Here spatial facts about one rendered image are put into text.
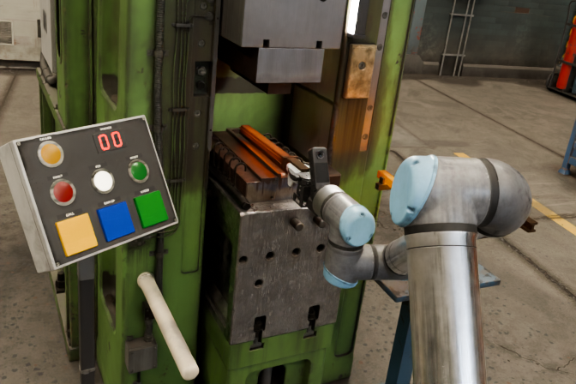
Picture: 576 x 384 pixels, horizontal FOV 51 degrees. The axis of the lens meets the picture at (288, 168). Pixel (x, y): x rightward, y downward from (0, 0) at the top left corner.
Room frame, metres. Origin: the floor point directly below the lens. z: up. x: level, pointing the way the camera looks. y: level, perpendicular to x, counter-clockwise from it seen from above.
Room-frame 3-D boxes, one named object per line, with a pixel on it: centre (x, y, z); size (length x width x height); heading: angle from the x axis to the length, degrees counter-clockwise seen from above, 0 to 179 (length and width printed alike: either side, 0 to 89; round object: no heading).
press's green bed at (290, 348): (1.86, 0.08, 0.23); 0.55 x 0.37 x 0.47; 29
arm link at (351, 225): (1.35, -0.16, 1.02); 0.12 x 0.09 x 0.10; 29
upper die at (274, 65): (1.82, 0.13, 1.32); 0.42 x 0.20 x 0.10; 29
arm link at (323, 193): (1.43, -0.12, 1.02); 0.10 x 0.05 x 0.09; 119
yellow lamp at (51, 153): (1.19, 0.50, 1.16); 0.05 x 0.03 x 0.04; 119
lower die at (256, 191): (1.82, 0.13, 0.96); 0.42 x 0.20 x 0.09; 29
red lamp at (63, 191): (1.17, 0.47, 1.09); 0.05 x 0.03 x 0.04; 119
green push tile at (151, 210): (1.30, 0.31, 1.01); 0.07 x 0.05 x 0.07; 144
